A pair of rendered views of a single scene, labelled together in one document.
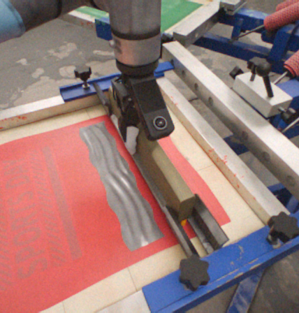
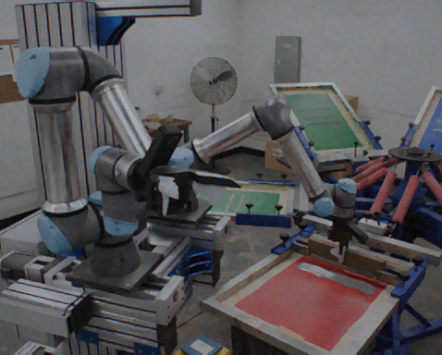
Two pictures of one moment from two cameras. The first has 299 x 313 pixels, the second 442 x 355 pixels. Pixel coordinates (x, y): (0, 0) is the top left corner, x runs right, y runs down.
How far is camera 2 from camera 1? 157 cm
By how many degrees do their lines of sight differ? 37
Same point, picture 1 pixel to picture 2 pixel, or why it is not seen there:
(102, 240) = (358, 295)
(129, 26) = (349, 204)
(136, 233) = (368, 289)
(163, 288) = (397, 290)
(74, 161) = (311, 277)
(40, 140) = (283, 275)
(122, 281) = (378, 301)
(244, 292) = not seen: outside the picture
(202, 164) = not seen: hidden behind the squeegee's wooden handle
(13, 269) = (336, 312)
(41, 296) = (356, 314)
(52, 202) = (322, 292)
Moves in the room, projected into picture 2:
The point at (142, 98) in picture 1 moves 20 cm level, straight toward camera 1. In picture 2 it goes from (354, 228) to (390, 248)
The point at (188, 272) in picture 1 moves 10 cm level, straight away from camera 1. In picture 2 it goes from (404, 275) to (395, 262)
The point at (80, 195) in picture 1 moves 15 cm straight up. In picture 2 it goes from (330, 287) to (334, 254)
